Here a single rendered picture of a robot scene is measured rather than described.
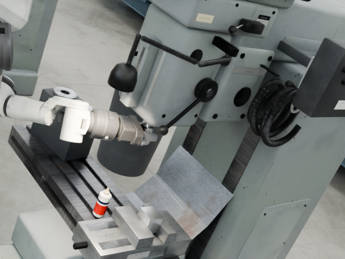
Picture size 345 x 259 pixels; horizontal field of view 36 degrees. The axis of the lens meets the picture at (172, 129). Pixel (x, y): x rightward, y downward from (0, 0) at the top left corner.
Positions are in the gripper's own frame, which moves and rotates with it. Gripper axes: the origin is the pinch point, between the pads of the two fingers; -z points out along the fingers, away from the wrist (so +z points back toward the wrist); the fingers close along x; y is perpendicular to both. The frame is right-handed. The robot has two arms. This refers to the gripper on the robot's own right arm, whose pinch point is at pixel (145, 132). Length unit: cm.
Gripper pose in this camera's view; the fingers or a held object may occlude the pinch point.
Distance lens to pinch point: 167.7
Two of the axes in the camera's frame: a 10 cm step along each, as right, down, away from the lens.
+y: -3.6, 8.4, 4.0
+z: -8.7, -1.6, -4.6
